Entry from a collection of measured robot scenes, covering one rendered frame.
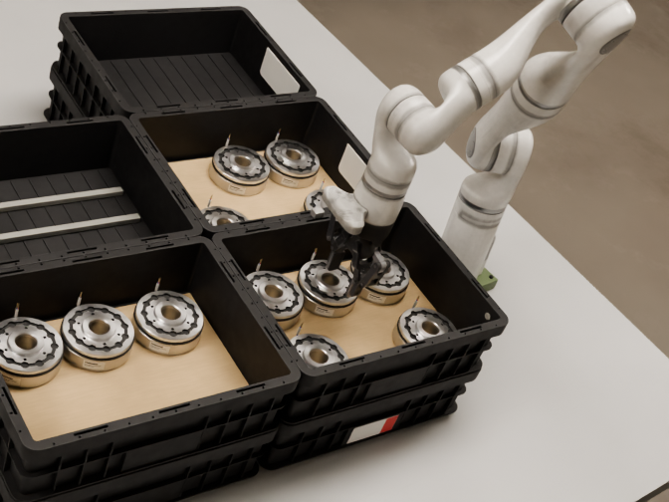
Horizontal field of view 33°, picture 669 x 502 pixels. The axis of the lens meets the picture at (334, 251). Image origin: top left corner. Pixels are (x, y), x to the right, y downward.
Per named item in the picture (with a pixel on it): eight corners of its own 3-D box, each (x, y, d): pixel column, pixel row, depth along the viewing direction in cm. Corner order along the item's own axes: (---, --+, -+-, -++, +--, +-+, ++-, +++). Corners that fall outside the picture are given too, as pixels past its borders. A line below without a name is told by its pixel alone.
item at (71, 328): (109, 298, 166) (110, 295, 166) (146, 345, 161) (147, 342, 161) (48, 318, 160) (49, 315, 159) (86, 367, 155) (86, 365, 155)
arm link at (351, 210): (318, 195, 169) (330, 163, 165) (376, 186, 175) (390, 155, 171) (348, 237, 164) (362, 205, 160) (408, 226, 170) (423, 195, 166)
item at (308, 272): (336, 257, 189) (338, 255, 189) (369, 299, 184) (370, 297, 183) (287, 267, 183) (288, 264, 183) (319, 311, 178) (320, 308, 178)
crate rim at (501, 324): (404, 210, 196) (409, 199, 195) (507, 333, 180) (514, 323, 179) (204, 245, 173) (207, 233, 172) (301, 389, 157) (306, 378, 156)
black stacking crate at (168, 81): (230, 55, 234) (244, 8, 227) (302, 144, 218) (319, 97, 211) (48, 67, 211) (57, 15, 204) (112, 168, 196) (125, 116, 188)
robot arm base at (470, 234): (456, 249, 225) (484, 180, 215) (487, 278, 220) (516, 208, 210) (422, 260, 219) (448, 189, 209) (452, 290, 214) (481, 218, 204)
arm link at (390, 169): (346, 163, 168) (378, 202, 163) (381, 79, 158) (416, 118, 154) (383, 157, 172) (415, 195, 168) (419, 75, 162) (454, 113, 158)
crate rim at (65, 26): (242, 15, 228) (245, 5, 227) (317, 105, 212) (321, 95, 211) (54, 23, 205) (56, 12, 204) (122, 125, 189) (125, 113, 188)
